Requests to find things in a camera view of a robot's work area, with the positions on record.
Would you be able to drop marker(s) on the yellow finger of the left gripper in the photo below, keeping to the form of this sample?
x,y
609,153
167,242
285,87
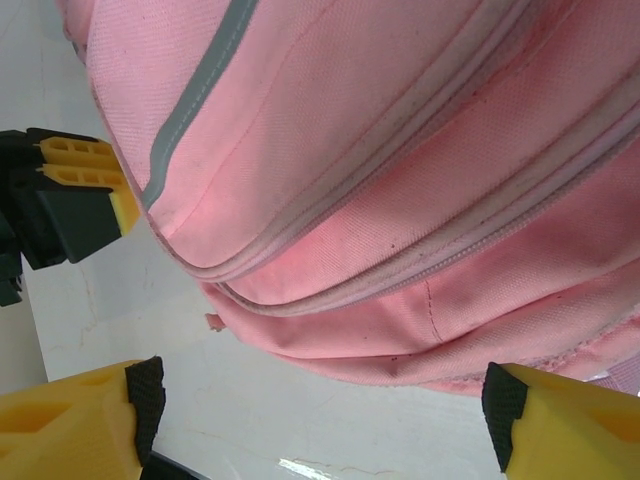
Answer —
x,y
95,152
125,207

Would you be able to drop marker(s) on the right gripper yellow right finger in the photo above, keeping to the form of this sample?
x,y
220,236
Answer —
x,y
575,430

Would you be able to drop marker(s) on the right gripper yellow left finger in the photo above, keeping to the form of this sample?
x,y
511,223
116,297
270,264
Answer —
x,y
75,425

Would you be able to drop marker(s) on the pink backpack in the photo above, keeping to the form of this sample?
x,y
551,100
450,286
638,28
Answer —
x,y
375,200

